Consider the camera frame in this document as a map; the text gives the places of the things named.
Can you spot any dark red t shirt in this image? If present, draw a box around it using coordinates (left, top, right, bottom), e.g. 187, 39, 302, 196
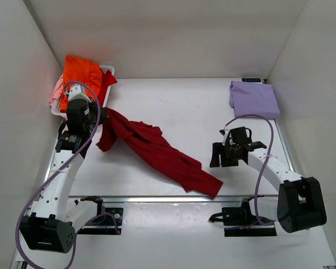
97, 108, 223, 198

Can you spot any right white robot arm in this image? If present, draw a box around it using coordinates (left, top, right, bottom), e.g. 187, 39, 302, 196
209, 127, 327, 233

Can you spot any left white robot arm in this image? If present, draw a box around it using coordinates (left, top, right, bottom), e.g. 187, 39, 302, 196
16, 99, 108, 253

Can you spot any red t shirt in basket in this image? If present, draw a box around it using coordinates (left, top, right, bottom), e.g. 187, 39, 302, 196
97, 70, 117, 107

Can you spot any white plastic basket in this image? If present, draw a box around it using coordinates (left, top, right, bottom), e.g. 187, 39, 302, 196
50, 64, 117, 119

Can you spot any pink t shirt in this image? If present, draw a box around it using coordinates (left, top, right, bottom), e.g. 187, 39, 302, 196
49, 75, 64, 106

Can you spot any orange t shirt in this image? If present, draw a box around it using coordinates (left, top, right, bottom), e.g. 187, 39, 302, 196
63, 55, 104, 105

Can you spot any folded lilac t shirt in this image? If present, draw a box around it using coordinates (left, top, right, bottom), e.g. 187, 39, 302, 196
229, 81, 280, 119

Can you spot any small black display device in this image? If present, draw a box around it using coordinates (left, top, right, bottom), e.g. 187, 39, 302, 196
241, 78, 262, 83

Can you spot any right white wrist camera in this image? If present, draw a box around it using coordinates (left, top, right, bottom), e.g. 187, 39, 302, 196
219, 127, 230, 146

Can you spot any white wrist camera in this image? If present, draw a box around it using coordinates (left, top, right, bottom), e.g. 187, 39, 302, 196
219, 127, 230, 146
64, 84, 92, 103

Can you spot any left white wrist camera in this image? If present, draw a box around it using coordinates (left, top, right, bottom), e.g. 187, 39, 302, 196
64, 84, 92, 103

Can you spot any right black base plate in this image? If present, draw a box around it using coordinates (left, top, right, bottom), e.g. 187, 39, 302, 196
222, 207, 277, 238

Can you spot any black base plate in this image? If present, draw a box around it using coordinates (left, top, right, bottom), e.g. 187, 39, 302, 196
222, 207, 277, 238
78, 203, 124, 235

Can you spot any aluminium rail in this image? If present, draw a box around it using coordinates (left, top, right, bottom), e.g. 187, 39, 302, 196
68, 195, 279, 203

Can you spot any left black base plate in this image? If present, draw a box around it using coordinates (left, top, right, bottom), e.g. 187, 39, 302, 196
78, 203, 124, 235

